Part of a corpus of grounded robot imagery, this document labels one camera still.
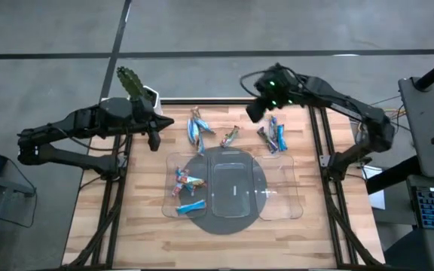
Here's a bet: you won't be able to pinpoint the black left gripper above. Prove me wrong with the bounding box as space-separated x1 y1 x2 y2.
136 106 176 153

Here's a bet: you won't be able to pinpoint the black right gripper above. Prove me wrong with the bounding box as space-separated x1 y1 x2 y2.
245 62 300 124

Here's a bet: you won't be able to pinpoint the red green granola bar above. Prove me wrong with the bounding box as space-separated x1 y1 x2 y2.
219 125 241 148

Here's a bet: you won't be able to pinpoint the blue white granola bar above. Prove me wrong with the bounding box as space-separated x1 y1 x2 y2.
174 199 207 217

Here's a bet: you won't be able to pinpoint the white plant pot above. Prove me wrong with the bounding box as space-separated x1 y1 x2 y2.
141 85 162 116

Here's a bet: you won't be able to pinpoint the clear plastic bin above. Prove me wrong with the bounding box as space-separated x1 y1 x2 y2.
160 151 210 220
252 152 304 221
209 149 253 219

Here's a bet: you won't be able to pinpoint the green cactus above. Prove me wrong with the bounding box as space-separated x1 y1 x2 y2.
116 65 146 102

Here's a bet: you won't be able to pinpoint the round grey woven placemat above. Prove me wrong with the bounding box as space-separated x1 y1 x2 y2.
177 145 269 236

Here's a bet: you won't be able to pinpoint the white paper sheet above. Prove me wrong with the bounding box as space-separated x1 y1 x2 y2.
360 164 387 211

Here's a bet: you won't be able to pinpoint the grey side desk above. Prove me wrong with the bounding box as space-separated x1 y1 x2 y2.
396 76 434 181

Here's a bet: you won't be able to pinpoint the black seat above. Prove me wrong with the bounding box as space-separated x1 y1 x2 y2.
384 225 434 271

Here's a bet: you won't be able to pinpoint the black aluminium table frame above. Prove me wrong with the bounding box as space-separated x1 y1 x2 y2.
60 96 387 271

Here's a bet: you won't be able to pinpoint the grey metal bracket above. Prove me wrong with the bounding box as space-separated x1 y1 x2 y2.
317 153 332 169

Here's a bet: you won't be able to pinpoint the yellow cables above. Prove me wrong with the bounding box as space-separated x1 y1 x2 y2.
369 107 405 123

